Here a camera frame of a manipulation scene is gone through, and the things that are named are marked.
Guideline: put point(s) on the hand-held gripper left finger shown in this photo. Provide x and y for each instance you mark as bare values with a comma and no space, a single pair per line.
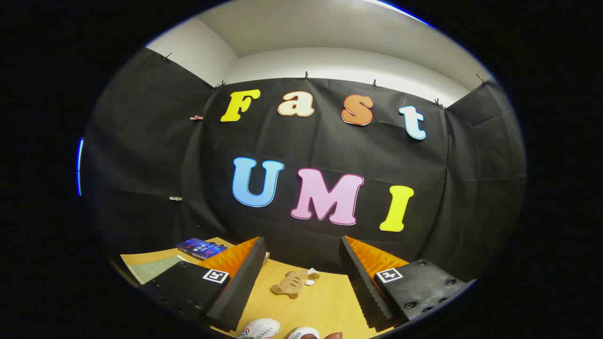
240,287

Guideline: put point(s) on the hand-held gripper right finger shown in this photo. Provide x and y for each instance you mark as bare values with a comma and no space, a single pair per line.
365,287

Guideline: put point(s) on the brown bread plush toy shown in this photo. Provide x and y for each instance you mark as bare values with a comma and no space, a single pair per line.
289,284

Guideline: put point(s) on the row of black clips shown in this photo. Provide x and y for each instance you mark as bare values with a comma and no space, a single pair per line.
306,76

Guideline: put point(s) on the green fabric storage box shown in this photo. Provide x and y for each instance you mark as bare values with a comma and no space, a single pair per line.
153,268

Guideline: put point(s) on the dark blue book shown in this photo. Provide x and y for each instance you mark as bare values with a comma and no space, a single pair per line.
200,248

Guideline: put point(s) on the white canvas shoe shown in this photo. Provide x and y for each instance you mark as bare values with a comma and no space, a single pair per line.
301,332
260,328

